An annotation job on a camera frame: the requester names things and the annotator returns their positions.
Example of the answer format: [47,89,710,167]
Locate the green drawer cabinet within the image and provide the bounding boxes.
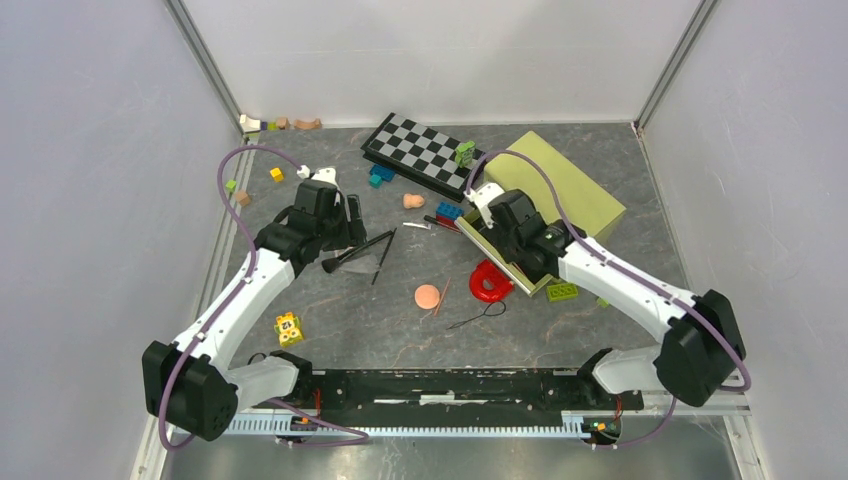
[456,131,626,296]

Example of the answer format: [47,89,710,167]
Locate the round peach powder puff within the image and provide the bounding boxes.
[414,284,441,310]

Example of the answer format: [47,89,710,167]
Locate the thin pink lip pencil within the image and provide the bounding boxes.
[433,277,452,318]

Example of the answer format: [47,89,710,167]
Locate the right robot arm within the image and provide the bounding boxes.
[466,183,751,408]

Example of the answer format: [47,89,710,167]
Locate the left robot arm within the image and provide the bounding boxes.
[142,179,367,441]

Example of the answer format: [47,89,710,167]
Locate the clear plastic wrapper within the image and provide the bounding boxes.
[338,254,380,274]

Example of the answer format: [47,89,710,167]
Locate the large black powder brush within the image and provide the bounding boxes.
[321,230,395,273]

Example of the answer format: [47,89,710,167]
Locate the red toy magnet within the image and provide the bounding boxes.
[468,259,514,304]

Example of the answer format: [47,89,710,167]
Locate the small yellow cube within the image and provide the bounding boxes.
[269,168,285,182]

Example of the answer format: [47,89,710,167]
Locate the small wooden cube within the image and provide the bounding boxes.
[233,190,252,207]

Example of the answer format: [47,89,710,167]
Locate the small silver white tube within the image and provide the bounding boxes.
[402,222,431,230]

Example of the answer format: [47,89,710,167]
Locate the lime green toy brick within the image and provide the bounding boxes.
[545,283,579,303]

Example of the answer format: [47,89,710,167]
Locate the dark red lip gloss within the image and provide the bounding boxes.
[423,215,460,233]

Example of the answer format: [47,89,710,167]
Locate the blue red toy brick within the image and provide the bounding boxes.
[436,202,464,227]

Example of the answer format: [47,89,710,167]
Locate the yellow number toy block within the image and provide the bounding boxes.
[274,312,304,348]

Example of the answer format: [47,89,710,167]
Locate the black white chessboard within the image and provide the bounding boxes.
[361,112,470,202]

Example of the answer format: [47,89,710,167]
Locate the green toy figure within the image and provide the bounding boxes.
[454,141,476,169]

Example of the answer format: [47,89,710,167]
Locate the wooden blocks in corner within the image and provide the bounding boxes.
[238,114,323,134]

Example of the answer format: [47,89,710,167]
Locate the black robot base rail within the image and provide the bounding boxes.
[283,368,644,428]

